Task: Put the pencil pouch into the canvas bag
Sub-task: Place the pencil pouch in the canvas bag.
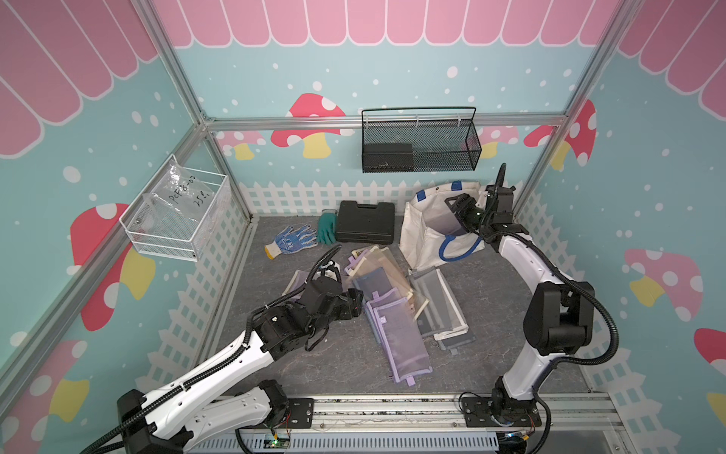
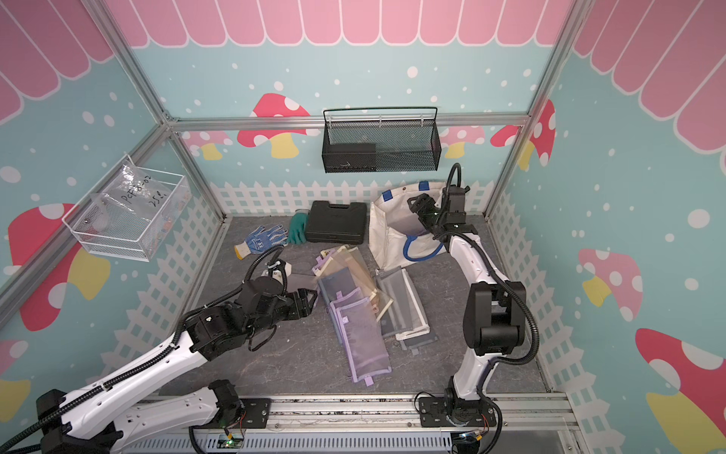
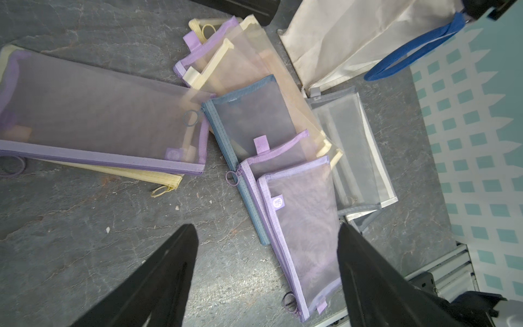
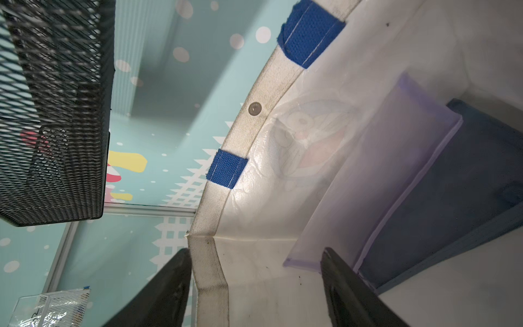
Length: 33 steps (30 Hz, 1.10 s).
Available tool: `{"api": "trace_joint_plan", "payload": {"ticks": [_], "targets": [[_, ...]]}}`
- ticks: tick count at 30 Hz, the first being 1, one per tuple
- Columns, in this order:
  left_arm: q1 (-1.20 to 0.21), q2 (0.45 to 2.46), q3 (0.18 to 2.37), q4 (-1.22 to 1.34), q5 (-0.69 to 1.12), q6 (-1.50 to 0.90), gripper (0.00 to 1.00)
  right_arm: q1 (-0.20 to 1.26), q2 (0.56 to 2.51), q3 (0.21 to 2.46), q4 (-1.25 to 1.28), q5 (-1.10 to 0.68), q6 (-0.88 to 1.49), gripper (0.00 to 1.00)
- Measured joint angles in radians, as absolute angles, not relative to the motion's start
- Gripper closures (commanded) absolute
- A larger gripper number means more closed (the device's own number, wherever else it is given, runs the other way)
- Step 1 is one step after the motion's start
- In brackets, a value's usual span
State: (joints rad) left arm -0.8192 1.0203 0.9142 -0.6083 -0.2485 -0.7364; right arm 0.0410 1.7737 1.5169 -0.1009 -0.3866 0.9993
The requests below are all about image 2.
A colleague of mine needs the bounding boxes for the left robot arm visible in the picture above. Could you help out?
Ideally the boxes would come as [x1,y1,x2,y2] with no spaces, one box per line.
[1,246,318,453]

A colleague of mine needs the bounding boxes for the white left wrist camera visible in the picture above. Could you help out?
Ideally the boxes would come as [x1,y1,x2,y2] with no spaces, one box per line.
[261,259,292,283]

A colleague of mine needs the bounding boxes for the green rubber glove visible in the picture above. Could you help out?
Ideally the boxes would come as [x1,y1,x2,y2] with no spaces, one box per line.
[289,209,309,245]

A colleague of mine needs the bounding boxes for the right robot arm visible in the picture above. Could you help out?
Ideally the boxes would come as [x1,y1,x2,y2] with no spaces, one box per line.
[408,163,540,438]

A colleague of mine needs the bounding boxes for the black wire mesh basket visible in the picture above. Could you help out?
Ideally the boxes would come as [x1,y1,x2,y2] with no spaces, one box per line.
[323,106,442,173]

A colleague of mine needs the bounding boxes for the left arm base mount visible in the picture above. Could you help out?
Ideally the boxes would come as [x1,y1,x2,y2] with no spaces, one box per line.
[194,398,272,429]

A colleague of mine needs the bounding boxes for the black plastic tool case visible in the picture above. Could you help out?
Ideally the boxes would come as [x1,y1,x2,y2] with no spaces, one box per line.
[304,201,368,245]

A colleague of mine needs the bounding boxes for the white wire wall basket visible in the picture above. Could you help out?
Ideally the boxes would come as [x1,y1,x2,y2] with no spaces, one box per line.
[62,156,192,262]

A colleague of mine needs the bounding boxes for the clear plastic labelled bag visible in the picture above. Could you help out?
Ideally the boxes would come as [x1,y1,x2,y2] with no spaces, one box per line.
[83,160,171,239]

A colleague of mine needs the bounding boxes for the cream canvas tote bag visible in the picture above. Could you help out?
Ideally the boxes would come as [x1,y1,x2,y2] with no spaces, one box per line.
[369,181,446,271]

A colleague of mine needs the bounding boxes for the beige mesh pouch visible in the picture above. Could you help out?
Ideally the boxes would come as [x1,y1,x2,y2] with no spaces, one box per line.
[312,245,393,322]

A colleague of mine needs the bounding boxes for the white grey mesh pouch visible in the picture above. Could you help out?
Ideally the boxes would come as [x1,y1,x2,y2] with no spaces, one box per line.
[375,268,430,341]

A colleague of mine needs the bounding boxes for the grey pouch under white pouch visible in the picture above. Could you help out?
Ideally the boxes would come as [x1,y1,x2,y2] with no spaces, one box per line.
[400,331,439,356]

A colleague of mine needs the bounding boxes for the blue grey mesh pouch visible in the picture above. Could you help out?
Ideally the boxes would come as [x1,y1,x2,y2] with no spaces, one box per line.
[318,268,363,320]

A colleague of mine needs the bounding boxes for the black box in basket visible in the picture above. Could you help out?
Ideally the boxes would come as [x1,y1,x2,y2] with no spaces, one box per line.
[323,143,377,173]

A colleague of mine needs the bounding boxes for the blue white work glove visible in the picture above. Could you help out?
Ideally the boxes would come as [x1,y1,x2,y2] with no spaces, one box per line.
[234,225,287,260]

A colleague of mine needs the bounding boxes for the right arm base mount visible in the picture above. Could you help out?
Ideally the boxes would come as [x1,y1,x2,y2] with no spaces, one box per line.
[414,395,497,429]

